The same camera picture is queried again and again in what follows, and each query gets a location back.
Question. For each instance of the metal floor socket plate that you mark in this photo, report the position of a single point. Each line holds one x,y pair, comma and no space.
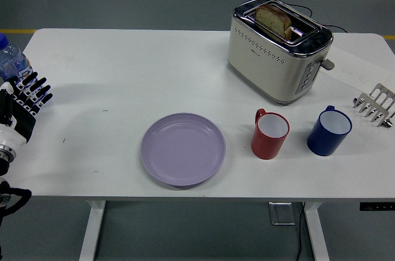
281,213

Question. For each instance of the blue drink bottle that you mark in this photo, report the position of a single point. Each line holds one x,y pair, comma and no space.
9,57

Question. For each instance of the purple plate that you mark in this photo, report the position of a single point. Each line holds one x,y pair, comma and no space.
183,150

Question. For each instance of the black table control panel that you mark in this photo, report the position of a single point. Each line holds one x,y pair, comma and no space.
376,206

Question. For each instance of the cream and chrome toaster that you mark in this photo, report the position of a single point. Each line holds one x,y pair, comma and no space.
265,69

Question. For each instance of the bread slice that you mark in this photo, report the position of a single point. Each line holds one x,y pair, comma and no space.
271,20

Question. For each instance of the red mug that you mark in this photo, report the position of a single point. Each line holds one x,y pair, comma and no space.
265,147

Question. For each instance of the white table leg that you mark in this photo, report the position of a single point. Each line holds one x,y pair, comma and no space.
316,230
92,230

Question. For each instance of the white paper sheet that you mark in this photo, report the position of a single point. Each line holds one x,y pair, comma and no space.
358,68

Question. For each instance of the blue mug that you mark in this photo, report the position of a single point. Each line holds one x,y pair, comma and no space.
322,142

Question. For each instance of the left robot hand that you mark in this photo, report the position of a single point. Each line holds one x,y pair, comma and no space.
23,122

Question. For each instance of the silver metal rack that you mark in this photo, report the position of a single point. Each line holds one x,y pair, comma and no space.
381,94

